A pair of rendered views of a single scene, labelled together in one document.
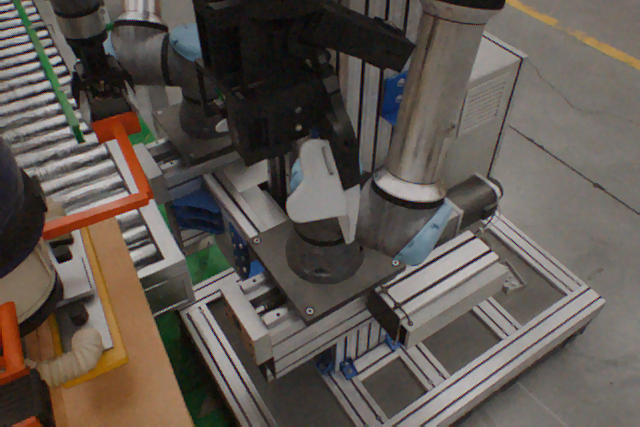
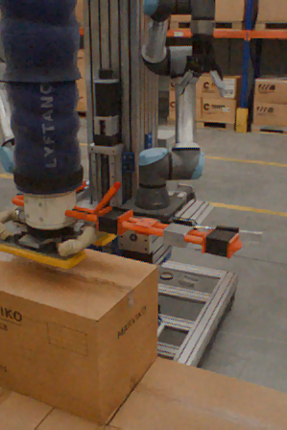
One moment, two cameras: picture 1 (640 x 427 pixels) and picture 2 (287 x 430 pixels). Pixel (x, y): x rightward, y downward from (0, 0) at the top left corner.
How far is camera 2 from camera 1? 1.50 m
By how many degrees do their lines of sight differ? 37
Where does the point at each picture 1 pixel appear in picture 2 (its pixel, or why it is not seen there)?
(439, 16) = not seen: hidden behind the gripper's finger
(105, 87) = not seen: hidden behind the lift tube
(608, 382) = (257, 315)
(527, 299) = (204, 286)
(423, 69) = (183, 100)
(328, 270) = (163, 200)
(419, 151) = (190, 129)
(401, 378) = (172, 333)
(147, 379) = (114, 260)
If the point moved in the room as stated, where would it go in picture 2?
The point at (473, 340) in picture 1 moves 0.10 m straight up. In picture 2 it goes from (193, 308) to (194, 293)
